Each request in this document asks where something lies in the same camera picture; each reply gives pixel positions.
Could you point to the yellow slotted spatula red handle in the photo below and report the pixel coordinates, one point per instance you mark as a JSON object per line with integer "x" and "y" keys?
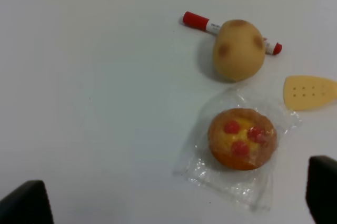
{"x": 305, "y": 92}

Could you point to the fruit tart pastry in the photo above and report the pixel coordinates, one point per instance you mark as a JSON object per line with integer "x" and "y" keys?
{"x": 232, "y": 149}

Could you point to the brown toy potato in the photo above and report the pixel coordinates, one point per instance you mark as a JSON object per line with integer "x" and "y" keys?
{"x": 239, "y": 51}

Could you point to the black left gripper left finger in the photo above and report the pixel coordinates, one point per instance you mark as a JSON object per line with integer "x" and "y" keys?
{"x": 29, "y": 203}

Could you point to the red and white marker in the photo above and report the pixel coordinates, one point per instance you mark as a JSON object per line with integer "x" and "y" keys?
{"x": 204, "y": 24}

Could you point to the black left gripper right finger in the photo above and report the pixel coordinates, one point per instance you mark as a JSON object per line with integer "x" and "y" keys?
{"x": 321, "y": 189}

